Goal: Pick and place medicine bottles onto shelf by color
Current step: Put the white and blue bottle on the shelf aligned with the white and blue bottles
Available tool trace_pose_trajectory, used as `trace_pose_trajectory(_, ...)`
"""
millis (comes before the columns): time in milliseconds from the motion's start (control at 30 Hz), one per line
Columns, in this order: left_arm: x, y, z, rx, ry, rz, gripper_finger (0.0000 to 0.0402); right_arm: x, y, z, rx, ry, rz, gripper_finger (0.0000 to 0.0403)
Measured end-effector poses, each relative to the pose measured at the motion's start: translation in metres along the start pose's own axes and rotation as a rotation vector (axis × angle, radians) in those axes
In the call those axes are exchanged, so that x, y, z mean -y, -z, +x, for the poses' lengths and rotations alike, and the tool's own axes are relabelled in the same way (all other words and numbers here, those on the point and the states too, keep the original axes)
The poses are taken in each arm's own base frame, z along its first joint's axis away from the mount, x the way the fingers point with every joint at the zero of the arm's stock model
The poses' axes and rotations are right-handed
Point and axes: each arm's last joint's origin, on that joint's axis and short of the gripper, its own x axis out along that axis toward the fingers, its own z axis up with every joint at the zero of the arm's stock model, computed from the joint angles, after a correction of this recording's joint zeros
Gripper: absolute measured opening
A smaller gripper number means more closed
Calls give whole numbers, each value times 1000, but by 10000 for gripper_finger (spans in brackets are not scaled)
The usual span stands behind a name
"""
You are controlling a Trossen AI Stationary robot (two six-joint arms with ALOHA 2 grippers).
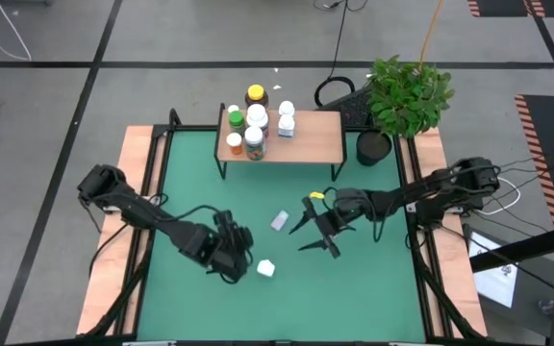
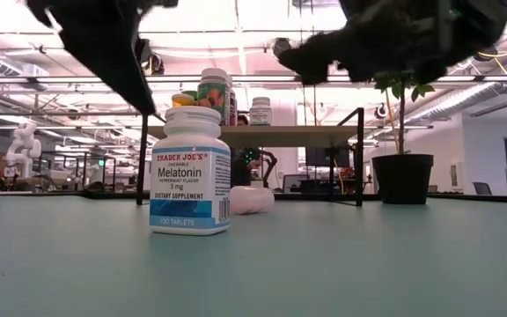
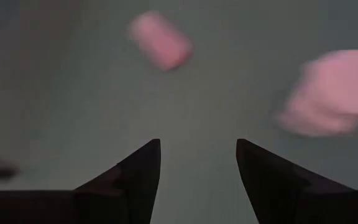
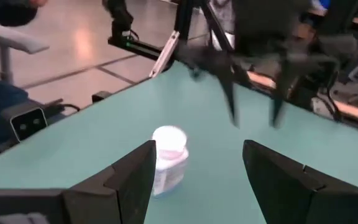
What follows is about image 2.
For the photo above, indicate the brown bottle yellow cap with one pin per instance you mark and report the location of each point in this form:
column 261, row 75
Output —
column 182, row 100

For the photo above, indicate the green table mat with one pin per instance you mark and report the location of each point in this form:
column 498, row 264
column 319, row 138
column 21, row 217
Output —
column 280, row 264

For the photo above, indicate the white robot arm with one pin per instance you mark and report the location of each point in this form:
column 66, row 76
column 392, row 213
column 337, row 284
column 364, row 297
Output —
column 24, row 147

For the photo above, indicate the grey laptop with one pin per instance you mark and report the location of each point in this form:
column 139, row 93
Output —
column 295, row 182

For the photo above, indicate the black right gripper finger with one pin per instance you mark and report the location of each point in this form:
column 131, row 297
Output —
column 313, row 59

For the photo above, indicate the large white bottle fruit label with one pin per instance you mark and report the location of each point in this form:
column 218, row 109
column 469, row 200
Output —
column 211, row 97

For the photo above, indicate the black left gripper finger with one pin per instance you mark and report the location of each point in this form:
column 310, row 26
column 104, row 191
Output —
column 108, row 57
column 144, row 50

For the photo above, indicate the black monitor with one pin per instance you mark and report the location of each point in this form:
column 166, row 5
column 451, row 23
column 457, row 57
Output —
column 319, row 156

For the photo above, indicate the wooden shelf black metal frame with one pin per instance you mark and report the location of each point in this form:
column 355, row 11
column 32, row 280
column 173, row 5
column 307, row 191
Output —
column 280, row 135

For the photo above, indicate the black aluminium frame rail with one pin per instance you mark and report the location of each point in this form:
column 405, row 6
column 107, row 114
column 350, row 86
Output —
column 478, row 198

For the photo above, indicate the black workbench frame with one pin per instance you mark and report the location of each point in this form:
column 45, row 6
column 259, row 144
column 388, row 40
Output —
column 84, row 169

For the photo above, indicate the person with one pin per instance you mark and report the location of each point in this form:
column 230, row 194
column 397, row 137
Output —
column 240, row 167

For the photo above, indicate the grey office chair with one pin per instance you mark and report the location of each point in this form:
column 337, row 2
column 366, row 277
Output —
column 482, row 188

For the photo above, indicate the white Melatonin bottle blue label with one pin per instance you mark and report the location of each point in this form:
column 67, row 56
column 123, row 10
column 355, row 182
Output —
column 189, row 185

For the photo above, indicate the white ceiling pipe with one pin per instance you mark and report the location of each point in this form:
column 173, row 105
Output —
column 478, row 90

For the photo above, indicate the white bottle square body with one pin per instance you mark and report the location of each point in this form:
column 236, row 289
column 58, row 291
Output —
column 261, row 112

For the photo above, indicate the green leafy plant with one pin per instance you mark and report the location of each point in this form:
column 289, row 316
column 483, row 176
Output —
column 401, row 127

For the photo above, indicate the black plant pot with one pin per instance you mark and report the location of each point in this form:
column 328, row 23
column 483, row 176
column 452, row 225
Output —
column 403, row 178

